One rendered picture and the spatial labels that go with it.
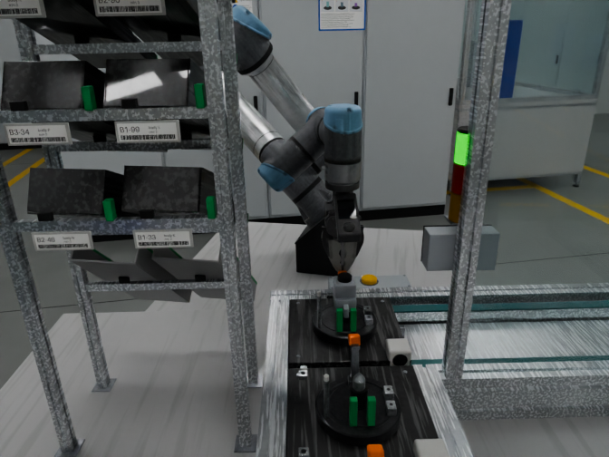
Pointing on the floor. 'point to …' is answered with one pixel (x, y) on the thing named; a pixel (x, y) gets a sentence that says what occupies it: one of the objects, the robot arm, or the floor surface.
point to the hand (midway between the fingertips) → (342, 270)
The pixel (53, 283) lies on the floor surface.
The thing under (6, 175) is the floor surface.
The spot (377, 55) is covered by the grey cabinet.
